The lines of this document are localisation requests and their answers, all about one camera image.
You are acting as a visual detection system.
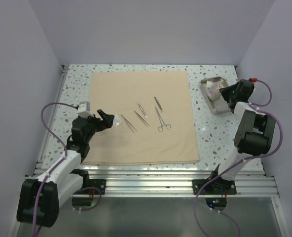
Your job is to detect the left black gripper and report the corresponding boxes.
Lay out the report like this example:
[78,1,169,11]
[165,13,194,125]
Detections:
[82,109,113,143]

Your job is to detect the stainless steel tray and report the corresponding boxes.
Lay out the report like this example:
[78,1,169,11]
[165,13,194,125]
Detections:
[200,77,230,115]

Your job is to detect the purple printed packet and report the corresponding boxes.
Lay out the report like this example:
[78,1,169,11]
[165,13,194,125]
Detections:
[206,81,223,101]

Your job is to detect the serrated steel forceps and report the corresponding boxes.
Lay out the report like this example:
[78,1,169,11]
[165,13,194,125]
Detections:
[120,114,137,133]

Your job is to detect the pointed straight steel tweezers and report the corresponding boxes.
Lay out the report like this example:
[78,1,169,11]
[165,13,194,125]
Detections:
[134,111,150,127]

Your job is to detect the curved tip steel tweezers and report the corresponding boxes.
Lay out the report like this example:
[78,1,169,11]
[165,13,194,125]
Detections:
[137,103,148,119]

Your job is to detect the beige cloth wrap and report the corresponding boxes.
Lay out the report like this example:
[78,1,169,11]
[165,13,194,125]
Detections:
[84,71,200,165]

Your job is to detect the steel hemostat clamp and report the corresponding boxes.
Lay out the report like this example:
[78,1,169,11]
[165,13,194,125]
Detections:
[155,107,172,132]

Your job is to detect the clear small plastic packet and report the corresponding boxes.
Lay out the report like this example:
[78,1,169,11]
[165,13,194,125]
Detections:
[113,114,122,127]

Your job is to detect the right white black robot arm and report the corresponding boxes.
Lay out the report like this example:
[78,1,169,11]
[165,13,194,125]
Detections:
[208,78,276,194]

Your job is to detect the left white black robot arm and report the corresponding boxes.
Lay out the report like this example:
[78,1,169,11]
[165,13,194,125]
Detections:
[16,110,114,228]

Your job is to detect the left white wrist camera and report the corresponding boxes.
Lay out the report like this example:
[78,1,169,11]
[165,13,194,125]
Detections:
[77,101,92,118]

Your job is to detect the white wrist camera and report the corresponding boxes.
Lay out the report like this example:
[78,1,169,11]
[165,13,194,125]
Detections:
[77,101,92,118]
[248,78,258,91]

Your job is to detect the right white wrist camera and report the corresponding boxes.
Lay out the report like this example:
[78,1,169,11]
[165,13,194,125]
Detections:
[248,78,258,91]

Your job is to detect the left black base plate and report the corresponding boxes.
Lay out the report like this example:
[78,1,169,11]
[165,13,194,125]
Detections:
[73,179,107,196]

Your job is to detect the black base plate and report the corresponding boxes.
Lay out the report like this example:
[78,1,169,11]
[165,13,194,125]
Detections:
[73,179,107,196]
[192,178,237,195]

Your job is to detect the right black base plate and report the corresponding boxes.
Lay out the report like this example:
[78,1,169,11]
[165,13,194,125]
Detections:
[192,178,237,195]

